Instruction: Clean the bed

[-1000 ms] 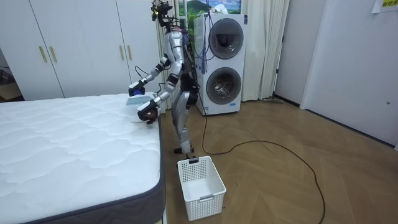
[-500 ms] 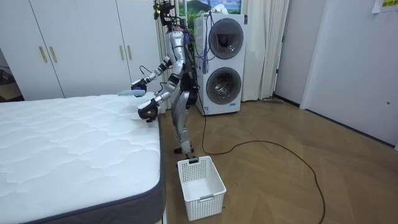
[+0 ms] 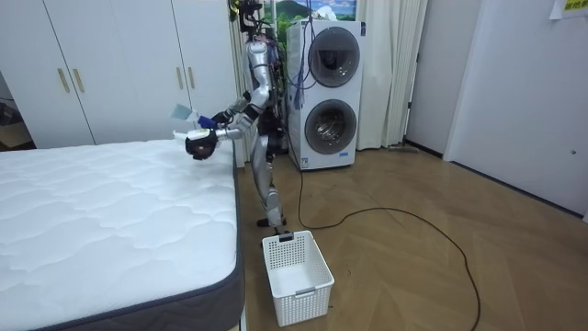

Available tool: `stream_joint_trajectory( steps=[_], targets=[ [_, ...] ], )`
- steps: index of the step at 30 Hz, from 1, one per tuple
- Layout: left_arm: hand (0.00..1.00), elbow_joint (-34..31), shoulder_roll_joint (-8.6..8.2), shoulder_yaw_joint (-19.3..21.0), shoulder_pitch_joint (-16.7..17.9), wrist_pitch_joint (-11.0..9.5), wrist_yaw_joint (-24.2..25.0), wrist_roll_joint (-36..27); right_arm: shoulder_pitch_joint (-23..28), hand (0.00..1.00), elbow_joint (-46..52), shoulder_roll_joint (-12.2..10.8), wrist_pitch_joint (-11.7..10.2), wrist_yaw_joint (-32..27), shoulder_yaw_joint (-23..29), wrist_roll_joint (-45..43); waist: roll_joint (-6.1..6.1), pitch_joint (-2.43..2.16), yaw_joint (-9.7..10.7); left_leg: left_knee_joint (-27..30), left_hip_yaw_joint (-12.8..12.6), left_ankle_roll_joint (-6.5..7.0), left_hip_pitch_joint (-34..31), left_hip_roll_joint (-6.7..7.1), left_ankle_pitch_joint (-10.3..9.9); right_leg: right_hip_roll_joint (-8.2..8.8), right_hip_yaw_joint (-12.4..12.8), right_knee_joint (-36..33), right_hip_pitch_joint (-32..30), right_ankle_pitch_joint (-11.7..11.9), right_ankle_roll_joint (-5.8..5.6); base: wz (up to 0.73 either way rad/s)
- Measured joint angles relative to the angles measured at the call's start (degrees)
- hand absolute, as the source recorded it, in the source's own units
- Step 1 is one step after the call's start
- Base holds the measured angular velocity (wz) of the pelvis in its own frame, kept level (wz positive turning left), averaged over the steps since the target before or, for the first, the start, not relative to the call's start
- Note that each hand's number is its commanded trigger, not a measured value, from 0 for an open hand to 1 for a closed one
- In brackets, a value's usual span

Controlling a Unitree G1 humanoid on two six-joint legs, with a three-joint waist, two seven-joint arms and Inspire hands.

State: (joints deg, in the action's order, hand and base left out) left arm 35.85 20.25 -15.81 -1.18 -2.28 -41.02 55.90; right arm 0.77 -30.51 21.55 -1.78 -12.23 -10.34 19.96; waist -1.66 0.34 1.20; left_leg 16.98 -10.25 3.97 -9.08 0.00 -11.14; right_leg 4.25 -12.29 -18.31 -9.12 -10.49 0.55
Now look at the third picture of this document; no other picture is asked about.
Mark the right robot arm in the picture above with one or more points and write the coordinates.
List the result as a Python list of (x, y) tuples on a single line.
[(237, 106)]

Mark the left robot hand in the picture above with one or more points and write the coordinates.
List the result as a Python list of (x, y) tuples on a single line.
[(200, 144)]

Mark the grey bed with white mattress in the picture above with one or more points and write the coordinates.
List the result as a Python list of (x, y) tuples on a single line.
[(115, 220)]

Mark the white washing machine tower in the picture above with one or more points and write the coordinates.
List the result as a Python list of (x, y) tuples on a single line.
[(331, 92)]

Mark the robot legs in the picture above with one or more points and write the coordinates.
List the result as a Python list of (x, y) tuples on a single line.
[(261, 165)]

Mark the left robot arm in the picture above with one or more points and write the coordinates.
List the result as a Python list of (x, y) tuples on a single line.
[(260, 94)]

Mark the robot body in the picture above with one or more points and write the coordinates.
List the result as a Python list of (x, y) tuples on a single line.
[(258, 60)]

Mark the white perforated plastic basket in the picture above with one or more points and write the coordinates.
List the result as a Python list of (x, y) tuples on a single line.
[(298, 280)]

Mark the landscape wall poster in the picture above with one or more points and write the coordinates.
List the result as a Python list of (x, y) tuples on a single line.
[(294, 9)]

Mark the yellow wall sign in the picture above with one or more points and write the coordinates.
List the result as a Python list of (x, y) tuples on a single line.
[(572, 7)]

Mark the white plastic bag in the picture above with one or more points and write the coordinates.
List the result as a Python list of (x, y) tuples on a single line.
[(327, 13)]

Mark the pale blue cloth piece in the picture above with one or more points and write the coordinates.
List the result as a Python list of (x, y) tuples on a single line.
[(182, 112)]

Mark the small blue item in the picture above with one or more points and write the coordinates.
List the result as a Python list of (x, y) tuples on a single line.
[(206, 122)]

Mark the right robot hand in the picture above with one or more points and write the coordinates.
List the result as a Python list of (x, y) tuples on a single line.
[(221, 118)]

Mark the white door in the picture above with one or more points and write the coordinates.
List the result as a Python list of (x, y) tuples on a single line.
[(523, 92)]

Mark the white curtain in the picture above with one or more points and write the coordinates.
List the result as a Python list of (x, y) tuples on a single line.
[(390, 73)]

